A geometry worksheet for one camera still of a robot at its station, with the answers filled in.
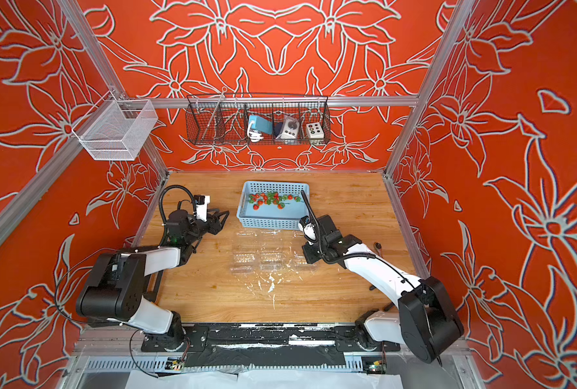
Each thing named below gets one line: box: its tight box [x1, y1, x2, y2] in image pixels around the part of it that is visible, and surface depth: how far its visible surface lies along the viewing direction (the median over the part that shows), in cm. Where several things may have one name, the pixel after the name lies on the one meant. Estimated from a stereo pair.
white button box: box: [306, 122, 325, 139], surface depth 96 cm
